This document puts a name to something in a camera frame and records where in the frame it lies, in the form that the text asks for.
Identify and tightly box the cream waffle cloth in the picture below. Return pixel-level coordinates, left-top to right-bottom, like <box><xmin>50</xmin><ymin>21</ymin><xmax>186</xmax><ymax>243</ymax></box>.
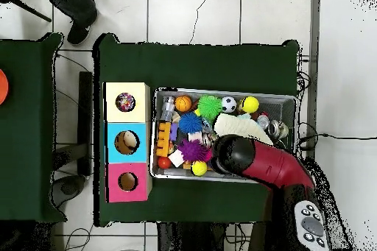
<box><xmin>214</xmin><ymin>113</ymin><xmax>273</xmax><ymax>146</ymax></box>

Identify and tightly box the shallow mesh bin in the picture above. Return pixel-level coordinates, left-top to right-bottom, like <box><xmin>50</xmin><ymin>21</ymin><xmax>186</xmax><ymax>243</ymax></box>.
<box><xmin>149</xmin><ymin>87</ymin><xmax>297</xmax><ymax>185</ymax></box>

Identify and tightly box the wooden box with three holes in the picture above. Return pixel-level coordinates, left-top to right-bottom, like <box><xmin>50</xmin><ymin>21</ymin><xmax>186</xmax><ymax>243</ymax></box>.
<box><xmin>102</xmin><ymin>82</ymin><xmax>153</xmax><ymax>204</ymax></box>

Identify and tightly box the blue spiky ball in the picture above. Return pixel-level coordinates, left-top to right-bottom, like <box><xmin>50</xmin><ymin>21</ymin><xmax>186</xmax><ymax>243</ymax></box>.
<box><xmin>178</xmin><ymin>111</ymin><xmax>203</xmax><ymax>135</ymax></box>

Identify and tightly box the small orange basketball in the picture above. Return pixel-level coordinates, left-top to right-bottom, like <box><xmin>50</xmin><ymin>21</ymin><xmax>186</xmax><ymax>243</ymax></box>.
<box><xmin>175</xmin><ymin>94</ymin><xmax>193</xmax><ymax>113</ymax></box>

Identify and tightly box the purple spiky toy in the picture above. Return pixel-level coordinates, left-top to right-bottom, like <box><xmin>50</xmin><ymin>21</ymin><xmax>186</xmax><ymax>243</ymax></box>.
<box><xmin>177</xmin><ymin>138</ymin><xmax>213</xmax><ymax>163</ymax></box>

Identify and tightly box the green spiky puffer toy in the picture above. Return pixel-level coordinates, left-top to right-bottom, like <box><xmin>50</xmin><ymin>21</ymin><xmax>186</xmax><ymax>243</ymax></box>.
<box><xmin>197</xmin><ymin>94</ymin><xmax>223</xmax><ymax>121</ymax></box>

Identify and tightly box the orange building block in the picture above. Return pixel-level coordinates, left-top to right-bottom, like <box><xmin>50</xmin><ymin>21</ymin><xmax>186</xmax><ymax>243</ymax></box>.
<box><xmin>155</xmin><ymin>121</ymin><xmax>172</xmax><ymax>158</ymax></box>

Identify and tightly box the small soccer ball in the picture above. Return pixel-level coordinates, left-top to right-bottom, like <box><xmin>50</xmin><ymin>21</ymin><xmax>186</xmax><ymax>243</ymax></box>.
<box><xmin>221</xmin><ymin>95</ymin><xmax>238</xmax><ymax>113</ymax></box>

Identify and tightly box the dark green table cloth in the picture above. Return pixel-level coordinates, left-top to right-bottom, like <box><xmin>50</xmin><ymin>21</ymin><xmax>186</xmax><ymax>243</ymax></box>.
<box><xmin>92</xmin><ymin>32</ymin><xmax>301</xmax><ymax>230</ymax></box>
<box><xmin>0</xmin><ymin>32</ymin><xmax>67</xmax><ymax>224</ymax></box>

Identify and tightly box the plain yellow ball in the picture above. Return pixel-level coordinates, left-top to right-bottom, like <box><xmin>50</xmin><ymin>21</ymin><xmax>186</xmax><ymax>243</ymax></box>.
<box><xmin>240</xmin><ymin>96</ymin><xmax>260</xmax><ymax>114</ymax></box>

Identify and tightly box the person's leg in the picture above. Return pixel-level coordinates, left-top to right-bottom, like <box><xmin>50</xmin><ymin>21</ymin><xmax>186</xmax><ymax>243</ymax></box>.
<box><xmin>40</xmin><ymin>0</ymin><xmax>99</xmax><ymax>46</ymax></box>

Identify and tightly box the orange disc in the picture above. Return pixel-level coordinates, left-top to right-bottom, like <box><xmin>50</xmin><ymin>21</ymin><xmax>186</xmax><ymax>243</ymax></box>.
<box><xmin>0</xmin><ymin>68</ymin><xmax>10</xmax><ymax>106</ymax></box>

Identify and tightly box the black rod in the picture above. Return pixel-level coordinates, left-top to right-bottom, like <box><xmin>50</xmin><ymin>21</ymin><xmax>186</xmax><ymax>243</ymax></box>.
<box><xmin>7</xmin><ymin>0</ymin><xmax>53</xmax><ymax>24</ymax></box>

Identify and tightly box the black cable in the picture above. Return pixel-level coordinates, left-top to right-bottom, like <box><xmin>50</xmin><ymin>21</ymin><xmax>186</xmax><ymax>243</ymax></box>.
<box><xmin>295</xmin><ymin>121</ymin><xmax>377</xmax><ymax>152</ymax></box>

